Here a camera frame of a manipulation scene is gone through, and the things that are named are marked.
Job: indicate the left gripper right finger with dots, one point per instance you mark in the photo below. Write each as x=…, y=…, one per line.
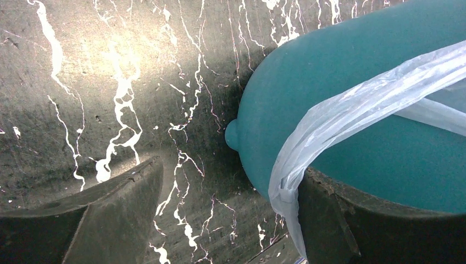
x=341, y=224

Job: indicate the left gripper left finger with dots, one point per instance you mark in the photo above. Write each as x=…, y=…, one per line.
x=107, y=223

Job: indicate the teal plastic trash bin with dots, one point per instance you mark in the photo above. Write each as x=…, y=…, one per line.
x=396, y=159

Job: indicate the light blue plastic bag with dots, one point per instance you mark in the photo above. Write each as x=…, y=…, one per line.
x=403, y=91

